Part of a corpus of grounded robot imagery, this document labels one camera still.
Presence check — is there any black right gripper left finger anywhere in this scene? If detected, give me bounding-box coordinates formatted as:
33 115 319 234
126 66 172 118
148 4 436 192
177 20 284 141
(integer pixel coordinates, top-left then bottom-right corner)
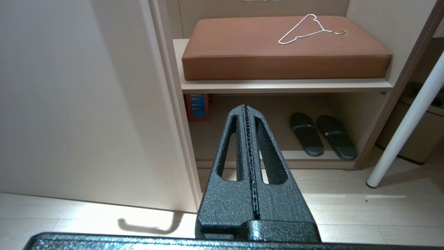
195 105 259 240

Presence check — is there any beige room door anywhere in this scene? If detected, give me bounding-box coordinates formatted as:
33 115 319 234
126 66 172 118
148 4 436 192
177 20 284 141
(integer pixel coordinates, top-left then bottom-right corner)
0 0 202 213

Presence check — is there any beige trash bin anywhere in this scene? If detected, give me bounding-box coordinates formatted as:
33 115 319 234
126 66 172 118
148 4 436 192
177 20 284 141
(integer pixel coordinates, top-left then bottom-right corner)
376 82 444 165

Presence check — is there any black slipper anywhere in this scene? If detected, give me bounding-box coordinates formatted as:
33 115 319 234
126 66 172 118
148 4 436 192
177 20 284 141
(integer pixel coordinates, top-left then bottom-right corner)
290 112 325 157
317 115 358 160

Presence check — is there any brown leather bench cushion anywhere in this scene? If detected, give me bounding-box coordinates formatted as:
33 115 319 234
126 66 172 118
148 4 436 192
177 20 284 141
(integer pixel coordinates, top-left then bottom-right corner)
181 16 392 81

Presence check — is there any beige wooden bench shelf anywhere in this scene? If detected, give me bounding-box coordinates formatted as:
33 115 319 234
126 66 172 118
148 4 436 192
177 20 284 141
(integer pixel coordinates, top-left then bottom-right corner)
149 0 444 170

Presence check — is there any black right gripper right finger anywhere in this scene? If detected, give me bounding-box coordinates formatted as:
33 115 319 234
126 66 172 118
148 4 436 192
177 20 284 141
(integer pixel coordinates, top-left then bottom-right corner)
245 105 321 242

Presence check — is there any orange and blue box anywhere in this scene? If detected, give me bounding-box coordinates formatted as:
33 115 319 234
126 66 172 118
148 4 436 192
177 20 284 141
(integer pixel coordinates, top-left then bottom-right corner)
186 94 216 122

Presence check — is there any white wire clothes hanger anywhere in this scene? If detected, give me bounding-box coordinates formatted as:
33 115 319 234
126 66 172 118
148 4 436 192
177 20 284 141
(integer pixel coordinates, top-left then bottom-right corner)
278 14 347 45

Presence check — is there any white table leg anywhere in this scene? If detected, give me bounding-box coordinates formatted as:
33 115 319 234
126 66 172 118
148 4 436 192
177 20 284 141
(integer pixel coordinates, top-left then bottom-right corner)
366 52 444 189

